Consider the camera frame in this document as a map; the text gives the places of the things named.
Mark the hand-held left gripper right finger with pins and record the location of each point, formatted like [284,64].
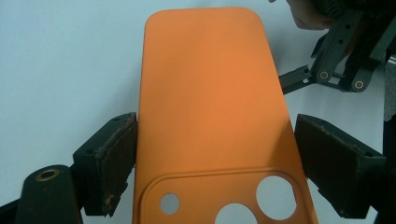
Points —
[339,168]

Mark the grey cloth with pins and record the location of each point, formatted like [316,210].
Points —
[390,90]

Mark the orange phone case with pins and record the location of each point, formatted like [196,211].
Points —
[202,93]

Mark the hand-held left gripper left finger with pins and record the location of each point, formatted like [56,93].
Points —
[106,161]

